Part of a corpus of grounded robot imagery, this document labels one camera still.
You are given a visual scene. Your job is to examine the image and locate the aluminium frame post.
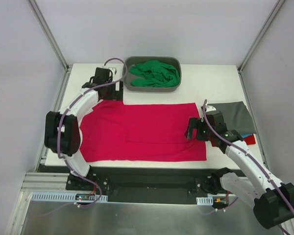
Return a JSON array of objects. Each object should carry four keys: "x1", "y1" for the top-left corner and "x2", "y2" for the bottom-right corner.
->
[
  {"x1": 238, "y1": 0, "x2": 287, "y2": 74},
  {"x1": 27, "y1": 0, "x2": 70, "y2": 71}
]

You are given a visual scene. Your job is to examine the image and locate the left aluminium rail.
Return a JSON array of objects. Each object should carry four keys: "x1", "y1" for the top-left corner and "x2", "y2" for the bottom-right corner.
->
[{"x1": 21, "y1": 172, "x2": 69, "y2": 192}]

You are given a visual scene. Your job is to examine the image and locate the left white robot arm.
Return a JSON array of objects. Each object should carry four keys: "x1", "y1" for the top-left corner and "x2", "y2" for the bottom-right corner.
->
[{"x1": 44, "y1": 66, "x2": 121, "y2": 190}]

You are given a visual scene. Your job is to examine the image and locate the folded grey t shirt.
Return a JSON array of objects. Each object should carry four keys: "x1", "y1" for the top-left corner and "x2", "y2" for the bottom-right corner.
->
[{"x1": 208, "y1": 101, "x2": 257, "y2": 135}]

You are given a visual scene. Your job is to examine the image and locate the grey plastic bin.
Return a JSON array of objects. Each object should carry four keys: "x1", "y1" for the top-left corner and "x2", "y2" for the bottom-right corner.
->
[{"x1": 123, "y1": 56, "x2": 181, "y2": 93}]

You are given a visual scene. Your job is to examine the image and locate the magenta t shirt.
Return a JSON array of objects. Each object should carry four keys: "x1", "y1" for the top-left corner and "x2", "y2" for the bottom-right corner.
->
[{"x1": 80, "y1": 100, "x2": 207, "y2": 163}]

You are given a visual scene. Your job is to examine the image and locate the left aluminium frame post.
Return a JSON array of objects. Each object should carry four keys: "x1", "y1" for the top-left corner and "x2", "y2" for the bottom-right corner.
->
[{"x1": 27, "y1": 0, "x2": 70, "y2": 71}]

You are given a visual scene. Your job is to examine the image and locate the folded teal t shirt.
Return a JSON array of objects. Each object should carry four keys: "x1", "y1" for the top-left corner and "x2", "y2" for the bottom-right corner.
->
[{"x1": 241, "y1": 134, "x2": 251, "y2": 139}]

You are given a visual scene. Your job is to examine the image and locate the right aluminium frame post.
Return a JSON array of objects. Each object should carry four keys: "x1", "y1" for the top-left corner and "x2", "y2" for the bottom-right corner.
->
[{"x1": 238, "y1": 0, "x2": 287, "y2": 74}]

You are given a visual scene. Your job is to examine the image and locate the left perforated cable duct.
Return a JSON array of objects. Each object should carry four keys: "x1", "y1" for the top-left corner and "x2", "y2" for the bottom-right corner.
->
[{"x1": 32, "y1": 192, "x2": 108, "y2": 203}]

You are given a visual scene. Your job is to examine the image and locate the green t shirt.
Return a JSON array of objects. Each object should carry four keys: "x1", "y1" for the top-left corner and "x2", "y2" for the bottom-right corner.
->
[{"x1": 129, "y1": 60, "x2": 180, "y2": 88}]

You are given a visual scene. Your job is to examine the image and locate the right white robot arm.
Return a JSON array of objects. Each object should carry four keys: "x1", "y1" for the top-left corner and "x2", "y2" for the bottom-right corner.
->
[{"x1": 185, "y1": 111, "x2": 294, "y2": 229}]

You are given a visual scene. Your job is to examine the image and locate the right perforated cable duct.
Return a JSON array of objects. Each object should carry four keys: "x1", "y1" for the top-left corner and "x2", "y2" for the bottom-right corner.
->
[{"x1": 196, "y1": 196, "x2": 214, "y2": 206}]

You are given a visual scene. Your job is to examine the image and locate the folded red t shirt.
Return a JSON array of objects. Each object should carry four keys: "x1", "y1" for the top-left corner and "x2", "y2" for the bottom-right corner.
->
[{"x1": 243, "y1": 135, "x2": 256, "y2": 145}]

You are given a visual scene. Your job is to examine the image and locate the perforated cable duct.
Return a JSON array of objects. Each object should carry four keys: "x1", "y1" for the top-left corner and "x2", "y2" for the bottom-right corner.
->
[
  {"x1": 32, "y1": 192, "x2": 108, "y2": 203},
  {"x1": 196, "y1": 196, "x2": 214, "y2": 206}
]

